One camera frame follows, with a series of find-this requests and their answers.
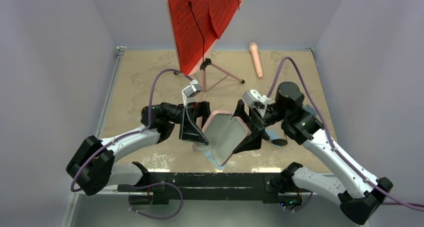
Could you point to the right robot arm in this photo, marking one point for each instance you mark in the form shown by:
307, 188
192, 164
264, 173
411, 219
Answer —
356, 191

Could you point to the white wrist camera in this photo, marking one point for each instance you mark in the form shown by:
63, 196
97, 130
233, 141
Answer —
190, 92
254, 100

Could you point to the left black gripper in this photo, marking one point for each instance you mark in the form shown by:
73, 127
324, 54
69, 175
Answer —
189, 132

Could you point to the aluminium frame rail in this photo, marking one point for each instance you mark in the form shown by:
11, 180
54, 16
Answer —
73, 198

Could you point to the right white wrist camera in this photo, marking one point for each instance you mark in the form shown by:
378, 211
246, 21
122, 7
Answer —
254, 100

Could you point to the pink glasses case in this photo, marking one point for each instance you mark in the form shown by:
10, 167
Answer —
224, 133

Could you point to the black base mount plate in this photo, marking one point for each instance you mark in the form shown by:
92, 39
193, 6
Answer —
159, 188

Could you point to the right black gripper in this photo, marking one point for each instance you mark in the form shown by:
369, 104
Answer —
255, 122

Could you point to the black sunglasses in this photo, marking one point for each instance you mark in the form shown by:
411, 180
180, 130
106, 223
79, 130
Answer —
278, 142

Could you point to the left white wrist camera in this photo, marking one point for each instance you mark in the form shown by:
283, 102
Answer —
190, 92

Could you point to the pink toy microphone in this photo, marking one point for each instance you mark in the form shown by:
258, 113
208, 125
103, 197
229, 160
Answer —
253, 47

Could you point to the blue glasses case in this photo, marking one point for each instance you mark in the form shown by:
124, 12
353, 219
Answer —
310, 109

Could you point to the pink music stand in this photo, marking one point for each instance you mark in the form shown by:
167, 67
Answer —
218, 82

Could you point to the light blue cleaning cloth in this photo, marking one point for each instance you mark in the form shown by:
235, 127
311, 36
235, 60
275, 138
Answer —
269, 134

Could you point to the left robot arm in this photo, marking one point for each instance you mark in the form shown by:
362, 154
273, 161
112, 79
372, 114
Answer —
91, 167

